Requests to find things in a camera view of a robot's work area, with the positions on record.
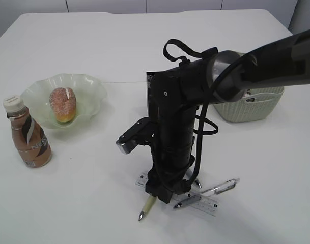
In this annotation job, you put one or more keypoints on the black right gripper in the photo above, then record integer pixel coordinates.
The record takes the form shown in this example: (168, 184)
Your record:
(166, 175)

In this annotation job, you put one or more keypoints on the clear plastic ruler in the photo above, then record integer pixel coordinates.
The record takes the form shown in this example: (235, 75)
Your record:
(205, 205)

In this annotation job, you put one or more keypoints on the sugared bread loaf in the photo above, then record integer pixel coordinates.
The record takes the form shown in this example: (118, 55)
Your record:
(63, 104)

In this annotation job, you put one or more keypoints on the brown Nescafe coffee bottle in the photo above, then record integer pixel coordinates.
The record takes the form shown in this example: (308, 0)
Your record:
(28, 136)

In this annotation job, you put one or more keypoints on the large paper ball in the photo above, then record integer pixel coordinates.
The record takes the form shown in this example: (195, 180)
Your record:
(248, 96)

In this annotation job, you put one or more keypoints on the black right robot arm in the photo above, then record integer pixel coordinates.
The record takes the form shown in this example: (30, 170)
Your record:
(178, 100)

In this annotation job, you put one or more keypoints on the cream grip pen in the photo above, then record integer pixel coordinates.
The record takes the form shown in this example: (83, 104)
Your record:
(147, 207)

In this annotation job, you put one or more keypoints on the grey grip pen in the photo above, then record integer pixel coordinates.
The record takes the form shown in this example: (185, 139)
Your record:
(216, 190)

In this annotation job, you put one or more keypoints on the black mesh pen holder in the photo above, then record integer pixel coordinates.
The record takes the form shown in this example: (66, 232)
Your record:
(155, 96)

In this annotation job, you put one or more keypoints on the green woven plastic basket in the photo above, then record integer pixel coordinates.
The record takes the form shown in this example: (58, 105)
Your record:
(242, 111)

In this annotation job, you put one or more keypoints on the green wavy glass plate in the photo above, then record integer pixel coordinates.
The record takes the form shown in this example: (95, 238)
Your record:
(89, 92)

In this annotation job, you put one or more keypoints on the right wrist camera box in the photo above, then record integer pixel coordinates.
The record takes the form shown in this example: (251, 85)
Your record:
(140, 133)

